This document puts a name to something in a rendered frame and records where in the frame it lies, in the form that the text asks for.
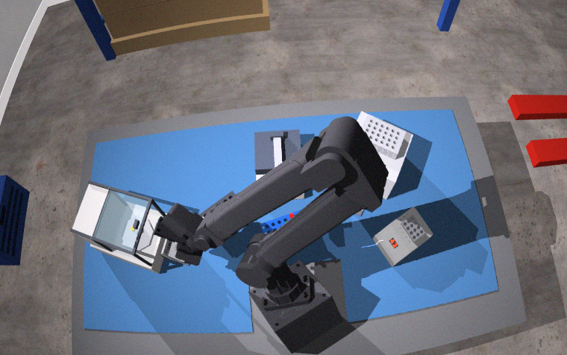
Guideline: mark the blue bench mat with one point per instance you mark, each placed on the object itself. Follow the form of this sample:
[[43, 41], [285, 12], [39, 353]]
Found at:
[[197, 167]]

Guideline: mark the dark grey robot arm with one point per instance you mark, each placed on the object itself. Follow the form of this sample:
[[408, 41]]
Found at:
[[361, 174]]

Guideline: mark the blue tube rack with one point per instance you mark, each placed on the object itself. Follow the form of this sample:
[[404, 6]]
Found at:
[[274, 224]]

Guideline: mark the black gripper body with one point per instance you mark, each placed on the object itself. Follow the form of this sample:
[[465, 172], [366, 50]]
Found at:
[[194, 258]]

